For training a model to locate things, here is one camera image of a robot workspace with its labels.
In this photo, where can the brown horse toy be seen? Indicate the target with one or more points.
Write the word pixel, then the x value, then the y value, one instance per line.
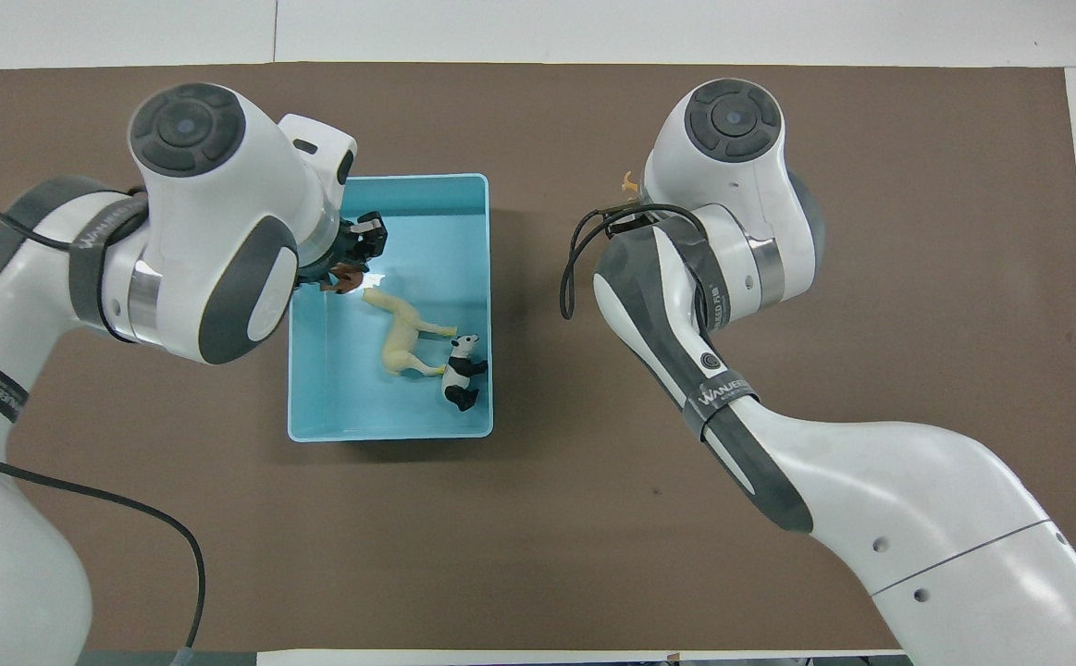
pixel 347 279

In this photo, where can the brown table mat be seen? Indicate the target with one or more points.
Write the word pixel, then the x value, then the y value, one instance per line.
pixel 547 536

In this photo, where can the cream llama toy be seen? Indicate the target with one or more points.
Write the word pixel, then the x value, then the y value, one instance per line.
pixel 403 338

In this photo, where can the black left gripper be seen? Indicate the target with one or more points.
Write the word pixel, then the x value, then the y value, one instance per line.
pixel 343 248

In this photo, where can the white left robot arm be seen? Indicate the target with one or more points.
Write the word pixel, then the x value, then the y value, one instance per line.
pixel 214 240

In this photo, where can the light blue plastic storage box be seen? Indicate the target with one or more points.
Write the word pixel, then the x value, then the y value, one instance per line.
pixel 417 240

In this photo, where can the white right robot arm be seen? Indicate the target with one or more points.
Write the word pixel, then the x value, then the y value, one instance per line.
pixel 732 277

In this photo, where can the black white panda toy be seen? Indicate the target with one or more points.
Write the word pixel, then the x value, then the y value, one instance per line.
pixel 460 375

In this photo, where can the orange striped tiger toy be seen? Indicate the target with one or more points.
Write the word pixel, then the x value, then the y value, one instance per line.
pixel 630 185

